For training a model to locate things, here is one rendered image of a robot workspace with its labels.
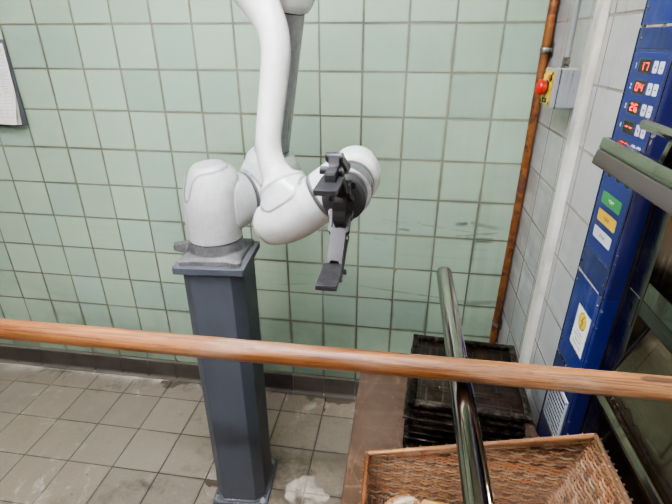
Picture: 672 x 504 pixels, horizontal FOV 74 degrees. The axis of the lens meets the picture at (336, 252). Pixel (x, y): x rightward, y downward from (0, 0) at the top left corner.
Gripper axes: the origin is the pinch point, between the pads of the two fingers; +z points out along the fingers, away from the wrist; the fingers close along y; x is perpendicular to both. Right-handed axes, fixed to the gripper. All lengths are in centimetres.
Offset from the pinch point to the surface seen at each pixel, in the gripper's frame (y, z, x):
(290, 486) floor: 134, -62, 26
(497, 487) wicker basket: 66, -19, -35
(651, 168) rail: -9.4, -7.3, -40.6
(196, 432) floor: 134, -81, 74
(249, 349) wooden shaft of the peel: 13.3, 7.6, 9.3
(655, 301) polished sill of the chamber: 17, -21, -55
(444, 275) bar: 16.0, -22.9, -18.5
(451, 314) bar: 16.0, -9.4, -18.7
